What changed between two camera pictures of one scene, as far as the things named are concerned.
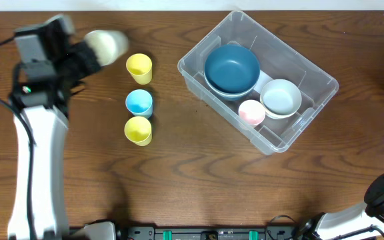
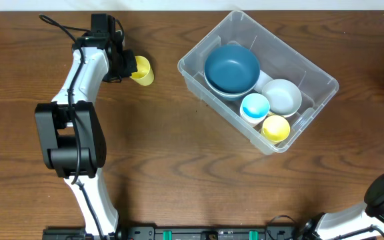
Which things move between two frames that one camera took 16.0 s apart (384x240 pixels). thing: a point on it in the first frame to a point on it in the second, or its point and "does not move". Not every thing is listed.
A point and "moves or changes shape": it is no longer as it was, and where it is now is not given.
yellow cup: x=141 y=67 does not move
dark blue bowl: x=232 y=69 does not move
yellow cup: x=139 y=131 to x=275 y=129
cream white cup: x=109 y=46 moves or changes shape
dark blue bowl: x=229 y=96 does not move
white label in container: x=263 y=79 does not move
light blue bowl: x=281 y=97 does not move
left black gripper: x=79 y=61 to x=129 y=65
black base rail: x=199 y=232 does not move
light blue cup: x=139 y=103 to x=255 y=108
